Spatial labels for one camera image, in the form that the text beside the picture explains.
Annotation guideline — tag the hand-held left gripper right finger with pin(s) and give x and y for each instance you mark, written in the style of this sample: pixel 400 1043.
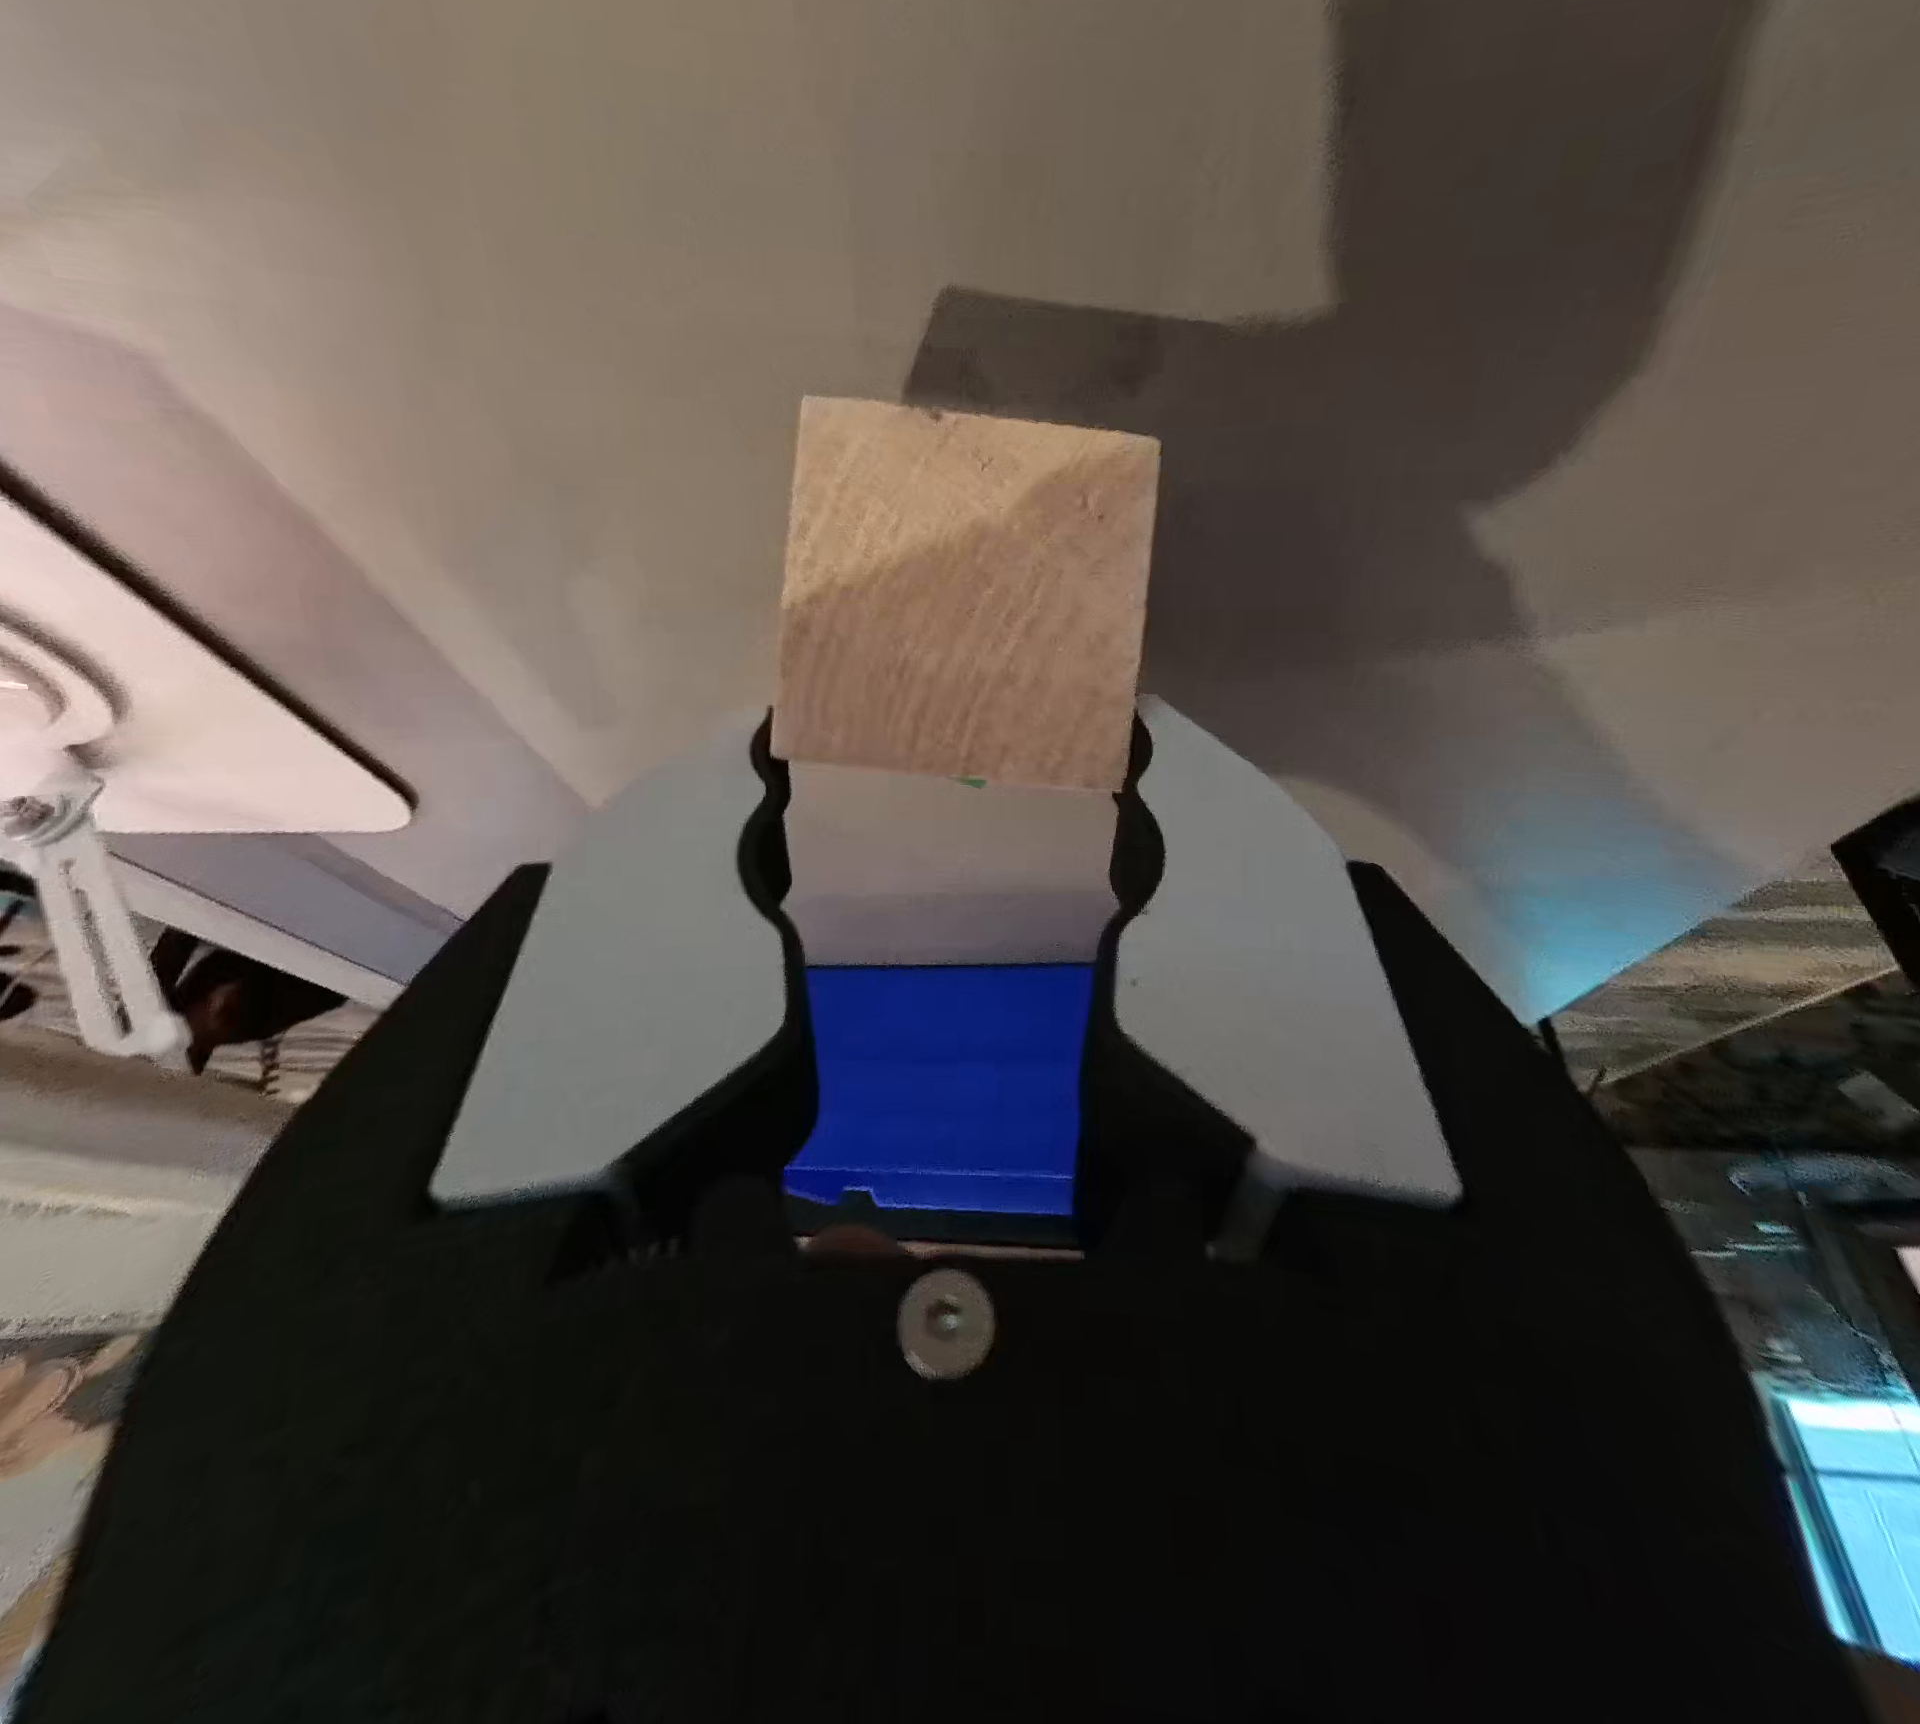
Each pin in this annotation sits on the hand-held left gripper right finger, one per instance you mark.
pixel 1275 1005

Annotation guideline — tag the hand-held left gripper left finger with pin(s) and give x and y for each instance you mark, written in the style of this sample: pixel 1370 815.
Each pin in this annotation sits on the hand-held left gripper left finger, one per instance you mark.
pixel 631 1005

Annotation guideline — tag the blue plastic bin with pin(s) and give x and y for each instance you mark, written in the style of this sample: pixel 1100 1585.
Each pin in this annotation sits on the blue plastic bin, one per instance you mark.
pixel 938 1079

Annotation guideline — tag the large pale wooden cube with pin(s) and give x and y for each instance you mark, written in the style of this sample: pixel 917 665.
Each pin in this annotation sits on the large pale wooden cube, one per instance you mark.
pixel 967 599

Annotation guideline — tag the white document stand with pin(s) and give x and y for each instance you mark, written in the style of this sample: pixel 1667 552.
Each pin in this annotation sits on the white document stand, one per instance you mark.
pixel 226 721

